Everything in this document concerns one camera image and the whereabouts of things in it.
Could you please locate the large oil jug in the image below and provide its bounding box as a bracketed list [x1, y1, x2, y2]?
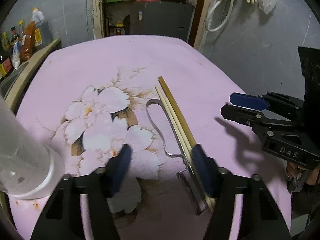
[31, 8, 53, 51]

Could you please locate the white plastic utensil holder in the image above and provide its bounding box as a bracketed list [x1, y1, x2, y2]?
[0, 99, 65, 200]

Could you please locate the steel peeler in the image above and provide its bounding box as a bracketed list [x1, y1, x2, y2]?
[146, 99, 209, 216]

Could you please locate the pale bamboo chopstick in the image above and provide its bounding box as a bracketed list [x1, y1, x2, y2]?
[155, 85, 215, 211]

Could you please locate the grey cabinet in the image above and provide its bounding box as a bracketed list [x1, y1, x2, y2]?
[130, 1, 193, 41]

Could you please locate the wooden door frame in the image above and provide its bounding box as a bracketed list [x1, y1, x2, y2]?
[92, 0, 211, 51]

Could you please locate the pink floral tablecloth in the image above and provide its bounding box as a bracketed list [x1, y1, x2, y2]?
[17, 36, 291, 239]

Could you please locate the white hose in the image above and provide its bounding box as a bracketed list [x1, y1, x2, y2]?
[204, 0, 238, 33]

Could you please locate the orange snack bag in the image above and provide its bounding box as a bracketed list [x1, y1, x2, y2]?
[21, 21, 35, 61]

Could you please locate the dark soy sauce bottle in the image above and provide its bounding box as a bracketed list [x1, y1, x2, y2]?
[0, 43, 14, 77]

